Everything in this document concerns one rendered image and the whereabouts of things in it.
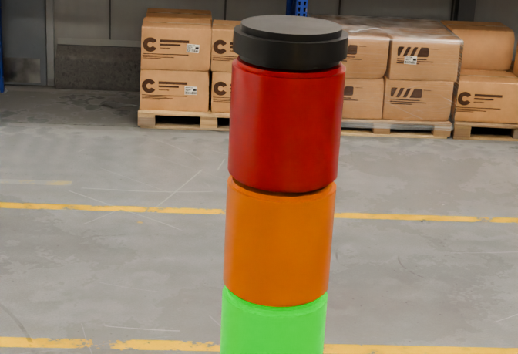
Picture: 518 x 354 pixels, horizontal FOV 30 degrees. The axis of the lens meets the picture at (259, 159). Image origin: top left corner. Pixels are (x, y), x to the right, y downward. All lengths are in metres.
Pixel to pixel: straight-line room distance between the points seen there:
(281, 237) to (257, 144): 0.04
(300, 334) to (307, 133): 0.10
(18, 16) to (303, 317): 9.12
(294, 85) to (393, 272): 5.43
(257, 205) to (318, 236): 0.03
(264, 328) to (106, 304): 4.85
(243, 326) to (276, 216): 0.06
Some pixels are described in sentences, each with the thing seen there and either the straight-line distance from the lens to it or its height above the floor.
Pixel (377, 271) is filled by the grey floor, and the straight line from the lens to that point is 5.80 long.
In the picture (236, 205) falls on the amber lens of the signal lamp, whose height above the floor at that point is 2.26.
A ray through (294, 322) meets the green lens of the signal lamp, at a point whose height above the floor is 2.21.
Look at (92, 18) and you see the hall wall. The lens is 9.48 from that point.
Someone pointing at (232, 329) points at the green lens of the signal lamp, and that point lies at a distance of 0.45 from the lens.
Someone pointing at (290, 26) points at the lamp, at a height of 2.34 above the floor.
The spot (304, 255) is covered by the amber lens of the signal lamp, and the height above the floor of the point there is 2.24.
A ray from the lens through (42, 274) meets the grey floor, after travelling 5.63.
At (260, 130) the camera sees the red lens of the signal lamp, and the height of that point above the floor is 2.30.
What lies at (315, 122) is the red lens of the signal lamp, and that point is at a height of 2.30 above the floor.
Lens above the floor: 2.42
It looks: 19 degrees down
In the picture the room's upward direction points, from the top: 3 degrees clockwise
